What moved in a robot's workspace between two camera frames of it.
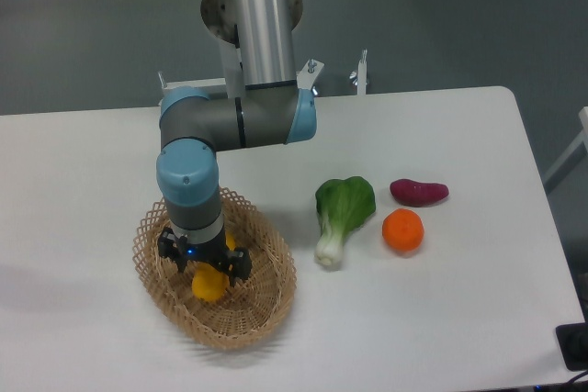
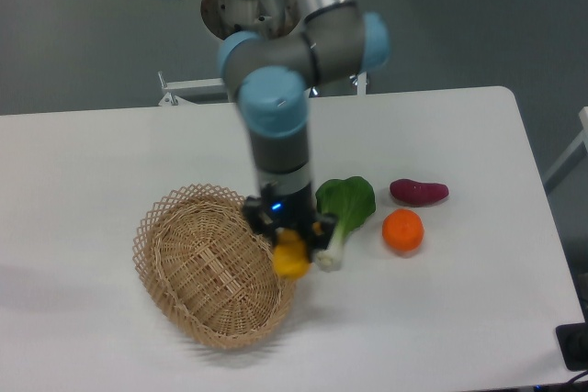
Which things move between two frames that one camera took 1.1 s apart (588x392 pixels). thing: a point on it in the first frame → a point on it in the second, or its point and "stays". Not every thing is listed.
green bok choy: (343, 205) stays
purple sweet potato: (411, 193) stays
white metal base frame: (305, 77) stays
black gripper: (215, 252) → (271, 211)
